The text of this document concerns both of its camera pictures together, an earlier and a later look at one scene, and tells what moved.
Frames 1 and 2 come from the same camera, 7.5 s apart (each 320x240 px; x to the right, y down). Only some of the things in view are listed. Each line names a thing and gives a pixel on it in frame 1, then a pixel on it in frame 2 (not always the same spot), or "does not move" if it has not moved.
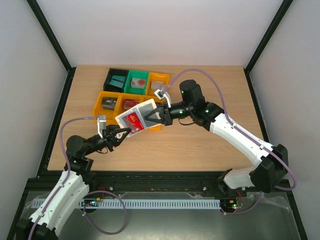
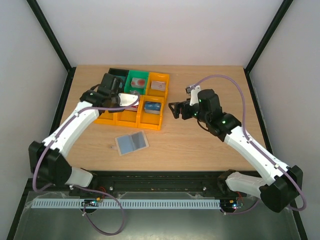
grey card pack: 157,85 does not move
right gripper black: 165,115 to 182,110
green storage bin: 128,88 does not move
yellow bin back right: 156,76 does not move
